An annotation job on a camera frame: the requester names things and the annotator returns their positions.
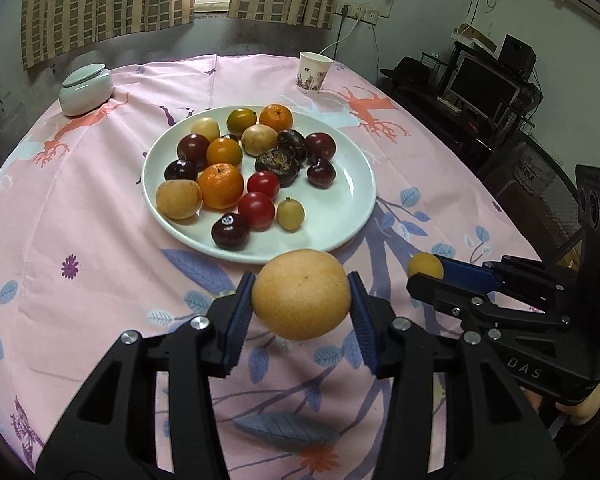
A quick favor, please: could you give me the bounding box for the white lidded ceramic jar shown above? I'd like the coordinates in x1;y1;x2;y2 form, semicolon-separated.
59;63;115;117

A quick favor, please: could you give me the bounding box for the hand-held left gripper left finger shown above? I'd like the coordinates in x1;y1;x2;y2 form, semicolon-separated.
35;271;257;480

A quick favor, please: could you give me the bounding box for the red cherry tomato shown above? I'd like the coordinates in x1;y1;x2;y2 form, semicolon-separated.
237;191;276;231
247;170;281;200

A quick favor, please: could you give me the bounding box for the dark water chestnut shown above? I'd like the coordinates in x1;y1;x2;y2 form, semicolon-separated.
277;129;308;163
254;148;299;187

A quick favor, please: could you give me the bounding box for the black computer desk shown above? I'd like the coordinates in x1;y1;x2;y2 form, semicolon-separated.
380;40;546;171

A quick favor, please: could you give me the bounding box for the white oval plate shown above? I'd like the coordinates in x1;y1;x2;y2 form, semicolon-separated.
141;105;378;265

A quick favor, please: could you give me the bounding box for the black speaker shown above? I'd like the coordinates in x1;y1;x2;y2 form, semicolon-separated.
497;34;537;78

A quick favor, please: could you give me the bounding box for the person's right hand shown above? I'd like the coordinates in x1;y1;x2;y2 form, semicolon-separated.
562;382;600;427

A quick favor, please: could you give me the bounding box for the pink floral tablecloth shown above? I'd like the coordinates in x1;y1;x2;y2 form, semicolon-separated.
0;52;586;480

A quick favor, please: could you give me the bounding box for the white power cable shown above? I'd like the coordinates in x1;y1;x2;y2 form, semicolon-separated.
320;17;358;57

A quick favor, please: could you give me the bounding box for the black hat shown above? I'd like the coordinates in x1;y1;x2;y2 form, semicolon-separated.
380;56;438;92

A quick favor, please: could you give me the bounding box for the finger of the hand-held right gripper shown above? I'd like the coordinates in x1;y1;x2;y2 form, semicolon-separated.
436;254;579;307
406;271;572;335

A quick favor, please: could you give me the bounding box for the pale yellow round fruit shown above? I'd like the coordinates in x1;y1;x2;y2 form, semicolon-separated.
190;117;221;143

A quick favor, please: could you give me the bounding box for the green-yellow tomato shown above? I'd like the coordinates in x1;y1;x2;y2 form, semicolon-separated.
226;108;257;133

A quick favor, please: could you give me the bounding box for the white wall socket strip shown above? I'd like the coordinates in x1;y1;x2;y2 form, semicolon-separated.
340;4;381;25

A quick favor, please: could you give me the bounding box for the striped pepino melon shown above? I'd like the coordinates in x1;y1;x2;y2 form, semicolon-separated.
155;179;203;220

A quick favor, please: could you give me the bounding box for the red plum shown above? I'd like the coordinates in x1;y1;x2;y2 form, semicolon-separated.
176;133;211;167
305;132;337;163

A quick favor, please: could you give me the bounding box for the computer monitor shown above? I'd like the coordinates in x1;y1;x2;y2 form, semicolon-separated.
442;55;523;118

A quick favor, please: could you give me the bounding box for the wide checked curtain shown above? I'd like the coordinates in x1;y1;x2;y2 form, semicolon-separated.
21;0;197;71

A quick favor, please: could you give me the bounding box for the large tan-yellow fruit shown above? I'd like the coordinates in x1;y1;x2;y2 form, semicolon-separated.
251;248;353;341

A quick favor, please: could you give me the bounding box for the printed paper cup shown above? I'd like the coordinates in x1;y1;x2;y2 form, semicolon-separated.
295;51;335;96

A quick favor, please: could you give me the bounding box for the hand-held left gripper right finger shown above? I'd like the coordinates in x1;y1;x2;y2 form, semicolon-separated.
347;270;566;480

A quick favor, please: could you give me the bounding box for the tan box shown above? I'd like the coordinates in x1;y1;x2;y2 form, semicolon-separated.
452;24;498;53

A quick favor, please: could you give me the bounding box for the orange tangerine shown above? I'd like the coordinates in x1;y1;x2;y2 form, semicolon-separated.
197;162;245;210
259;104;294;133

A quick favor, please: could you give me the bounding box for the small yellow loquat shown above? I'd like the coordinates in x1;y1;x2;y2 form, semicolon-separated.
277;197;306;232
407;253;445;281

